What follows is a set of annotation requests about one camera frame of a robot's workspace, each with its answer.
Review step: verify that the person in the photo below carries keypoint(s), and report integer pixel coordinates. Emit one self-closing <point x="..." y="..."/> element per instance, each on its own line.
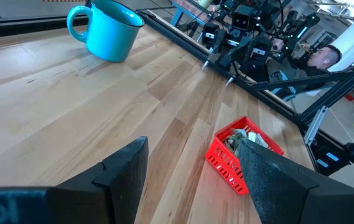
<point x="319" y="62"/>

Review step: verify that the silver metal bracket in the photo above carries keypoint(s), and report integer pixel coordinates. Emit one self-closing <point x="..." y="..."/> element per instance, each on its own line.
<point x="315" y="124"/>

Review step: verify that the red plastic basket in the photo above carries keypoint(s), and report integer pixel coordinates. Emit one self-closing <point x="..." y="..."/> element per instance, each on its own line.
<point x="226" y="165"/>

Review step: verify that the teal enamel mug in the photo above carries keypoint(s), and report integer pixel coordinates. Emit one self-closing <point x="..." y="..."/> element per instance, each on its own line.
<point x="111" y="34"/>

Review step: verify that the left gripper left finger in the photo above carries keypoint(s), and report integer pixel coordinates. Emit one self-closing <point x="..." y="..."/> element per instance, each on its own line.
<point x="108" y="196"/>

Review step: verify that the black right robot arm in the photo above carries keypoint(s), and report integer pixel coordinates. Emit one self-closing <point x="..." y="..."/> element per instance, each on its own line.
<point x="259" y="60"/>

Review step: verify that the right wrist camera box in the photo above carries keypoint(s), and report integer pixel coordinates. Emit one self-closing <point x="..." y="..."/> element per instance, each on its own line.
<point x="243" y="17"/>

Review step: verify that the black aluminium table frame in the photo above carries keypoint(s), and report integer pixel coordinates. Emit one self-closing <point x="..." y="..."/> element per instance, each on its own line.
<point x="276" y="105"/>

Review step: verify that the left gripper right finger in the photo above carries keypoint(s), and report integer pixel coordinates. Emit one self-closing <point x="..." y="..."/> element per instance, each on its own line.
<point x="288" y="199"/>

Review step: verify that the black background robot arm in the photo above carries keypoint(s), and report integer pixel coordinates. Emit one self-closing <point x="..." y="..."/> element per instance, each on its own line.
<point x="301" y="31"/>

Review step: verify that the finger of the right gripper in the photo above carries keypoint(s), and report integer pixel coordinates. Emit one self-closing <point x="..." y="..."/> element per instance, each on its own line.
<point x="235" y="71"/>
<point x="213" y="59"/>

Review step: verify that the grey-blue metal table frame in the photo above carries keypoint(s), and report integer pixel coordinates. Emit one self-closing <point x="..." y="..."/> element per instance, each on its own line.
<point x="178" y="14"/>

